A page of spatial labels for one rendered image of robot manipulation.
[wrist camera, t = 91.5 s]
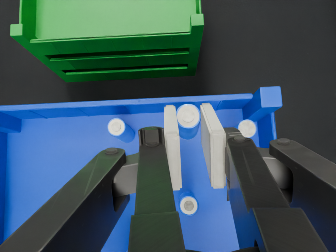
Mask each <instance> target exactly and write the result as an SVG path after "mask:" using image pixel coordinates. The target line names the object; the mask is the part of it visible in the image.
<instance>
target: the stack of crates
mask: <svg viewBox="0 0 336 252"><path fill-rule="evenodd" d="M204 26H205V20H204V14H202V2H201V0H20V11H19V24H12V25H11V26H10V36H11V37H12V38H13V39H14V40H16V41H17V42H18V43H19V44H20V45H22V46H23V47H24V48H25V49H27V50H28V51H29V52H30V53H31V54H33V55H34V56H35V57H36V58H37V59H39V60H40V61H41V62H42V63H43V64H45V65H46V66H47V67H48V68H49V69H51V70H52V71H53V72H54V73H56V74H57V75H58V76H59V77H60V78H62V79H63V80H64V81H65V82H66V83H74V82H93V81H113V80H132V79H152V78H171V77H190V76H196V71H197V65H198V60H199V55H200V48H201V44H202V38H203V32H204Z"/></svg>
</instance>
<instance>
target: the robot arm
mask: <svg viewBox="0 0 336 252"><path fill-rule="evenodd" d="M200 112H201V144H202V148H203V153H204V157H205V162H206V166H207V170H208V175H209V179H210V183H211V187H213V188H214V189H224V187H226V186H227V202H229V201H230V205H231V210H232V215H233V219H234V224H235V229H236V234H237V239H238V244H239V248H240V250H236V251H231V252H336V164H335V163H333V162H331V161H329V160H328V159H326V158H324V157H322V156H321V155H319V154H317V153H315V152H313V151H312V150H310V149H308V148H306V147H305V146H303V145H301V144H299V143H298V142H296V141H293V140H289V139H287V138H280V139H275V140H272V141H270V143H269V148H261V147H257V146H256V144H255V142H254V141H253V140H252V139H250V138H248V137H244V136H243V135H242V133H241V132H240V130H239V129H237V128H235V127H227V128H223V127H222V125H221V123H220V121H219V119H218V117H217V115H216V113H215V111H214V109H213V107H212V105H211V104H210V103H202V105H200ZM138 136H139V152H138V153H136V154H132V155H127V156H126V151H125V150H124V149H122V148H114V147H112V148H107V149H106V150H103V151H101V152H100V153H98V154H97V155H96V156H95V157H94V158H93V159H92V160H91V161H90V162H89V163H88V164H87V165H86V166H85V167H84V168H82V169H81V170H80V171H79V172H78V173H77V174H76V175H75V176H74V177H73V178H72V179H71V180H70V181H69V182H67V183H66V184H65V185H64V186H63V187H62V188H61V189H60V190H59V191H58V192H57V193H56V194H55V195H54V196H52V197H51V198H50V199H49V200H48V201H47V202H46V203H45V204H44V205H43V206H42V207H41V208H40V209H39V210H38V211H36V212H35V213H34V214H33V215H32V216H31V217H30V218H29V219H28V220H27V221H26V222H25V223H24V224H23V225H21V226H20V227H19V228H18V229H17V230H16V231H15V232H14V233H13V234H12V235H11V236H10V237H9V238H8V239H6V240H5V241H4V242H3V243H2V244H1V245H0V252H101V251H102V249H103V247H104V245H105V244H106V242H107V240H108V238H109V237H110V235H111V233H112V231H113V230H114V228H115V226H116V224H117V223H118V221H119V219H120V217H121V216H122V214H123V212H124V210H125V209H126V207H127V205H128V204H129V202H130V194H135V193H136V198H135V212H134V215H132V216H131V223H130V234H129V245H128V252H202V251H195V250H187V249H186V248H185V242H184V237H183V232H182V226H181V221H180V215H179V212H178V211H177V209H176V203H175V198H174V192H173V191H180V189H182V170H181V149H180V134H179V127H178V120H177V113H176V107H175V106H174V105H166V107H164V128H162V127H158V126H150V127H144V128H141V129H140V130H139V131H138Z"/></svg>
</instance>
